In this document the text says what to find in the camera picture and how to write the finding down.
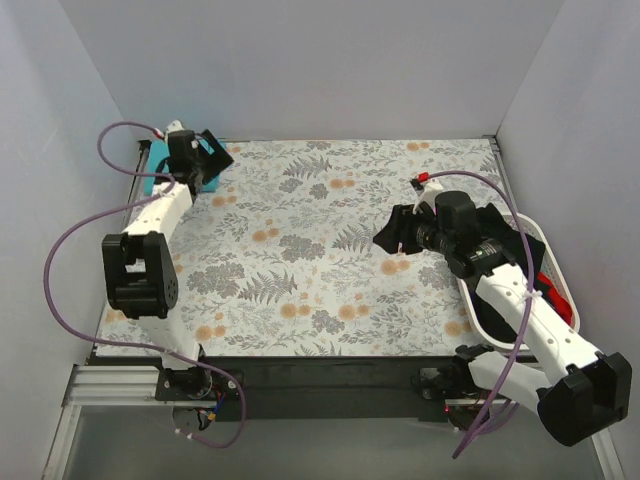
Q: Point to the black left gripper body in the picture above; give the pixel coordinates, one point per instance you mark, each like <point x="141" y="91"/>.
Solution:
<point x="209" y="163"/>

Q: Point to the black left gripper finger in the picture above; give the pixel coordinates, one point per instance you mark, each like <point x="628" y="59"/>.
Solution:
<point x="203" y="172"/>
<point x="217" y="158"/>

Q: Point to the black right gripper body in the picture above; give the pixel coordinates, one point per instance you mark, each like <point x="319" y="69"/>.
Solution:
<point x="406" y="231"/>

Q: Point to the teal t shirt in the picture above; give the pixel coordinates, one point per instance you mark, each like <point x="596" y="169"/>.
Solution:
<point x="158" y="152"/>

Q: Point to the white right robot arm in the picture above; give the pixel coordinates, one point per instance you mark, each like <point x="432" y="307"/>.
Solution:
<point x="577" y="390"/>

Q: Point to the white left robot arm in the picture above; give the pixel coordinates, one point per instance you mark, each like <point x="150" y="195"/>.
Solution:
<point x="141" y="279"/>

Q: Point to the black t shirt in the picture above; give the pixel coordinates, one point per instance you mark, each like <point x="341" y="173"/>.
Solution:
<point x="493" y="225"/>

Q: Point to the white laundry basket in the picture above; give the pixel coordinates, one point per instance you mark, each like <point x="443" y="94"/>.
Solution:
<point x="549" y="267"/>

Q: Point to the floral table cloth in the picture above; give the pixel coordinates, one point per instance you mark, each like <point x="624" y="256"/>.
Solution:
<point x="279" y="259"/>

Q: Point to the red t shirt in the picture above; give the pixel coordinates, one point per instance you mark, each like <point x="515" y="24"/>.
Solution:
<point x="554" y="298"/>

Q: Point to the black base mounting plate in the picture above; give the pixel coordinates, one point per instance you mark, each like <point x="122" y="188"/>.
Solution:
<point x="326" y="387"/>

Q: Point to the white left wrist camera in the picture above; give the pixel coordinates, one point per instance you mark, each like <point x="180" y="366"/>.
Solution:
<point x="172" y="127"/>

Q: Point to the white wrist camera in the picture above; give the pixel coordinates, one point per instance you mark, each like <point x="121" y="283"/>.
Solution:
<point x="172" y="127"/>
<point x="427" y="190"/>

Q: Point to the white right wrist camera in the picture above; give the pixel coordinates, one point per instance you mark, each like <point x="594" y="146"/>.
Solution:
<point x="427" y="190"/>

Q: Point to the aluminium front rail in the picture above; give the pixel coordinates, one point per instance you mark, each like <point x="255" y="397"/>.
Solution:
<point x="113" y="428"/>

